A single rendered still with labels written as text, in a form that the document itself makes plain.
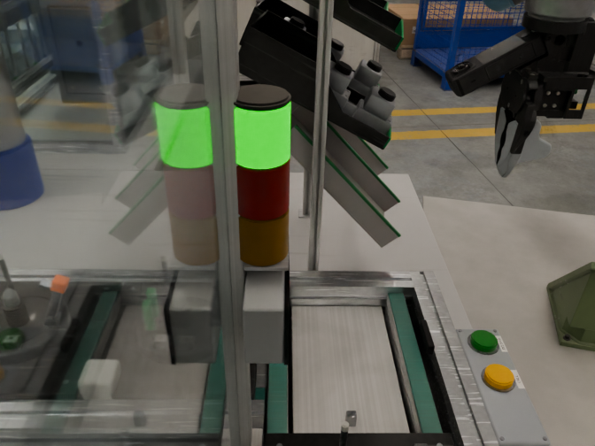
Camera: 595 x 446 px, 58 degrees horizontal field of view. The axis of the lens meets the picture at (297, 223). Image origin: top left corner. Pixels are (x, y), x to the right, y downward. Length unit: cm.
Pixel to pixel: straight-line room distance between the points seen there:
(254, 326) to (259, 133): 18
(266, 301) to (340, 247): 74
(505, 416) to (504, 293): 42
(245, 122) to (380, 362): 56
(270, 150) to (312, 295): 55
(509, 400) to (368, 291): 29
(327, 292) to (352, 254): 26
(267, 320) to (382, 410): 38
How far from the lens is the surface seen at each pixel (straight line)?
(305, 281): 95
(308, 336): 91
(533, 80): 72
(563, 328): 112
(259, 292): 50
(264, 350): 51
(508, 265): 126
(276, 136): 43
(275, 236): 48
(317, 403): 82
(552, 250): 136
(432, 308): 95
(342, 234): 126
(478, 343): 88
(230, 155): 45
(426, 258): 122
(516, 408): 83
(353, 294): 96
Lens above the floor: 156
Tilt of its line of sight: 33 degrees down
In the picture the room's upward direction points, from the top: 2 degrees clockwise
